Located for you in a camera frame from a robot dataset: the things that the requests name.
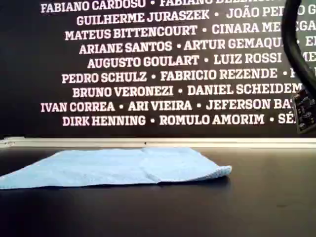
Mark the aluminium table frame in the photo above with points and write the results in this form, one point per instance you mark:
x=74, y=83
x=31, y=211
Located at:
x=172, y=143

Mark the light blue cloth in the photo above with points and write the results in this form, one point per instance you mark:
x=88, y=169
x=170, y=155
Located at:
x=98, y=168

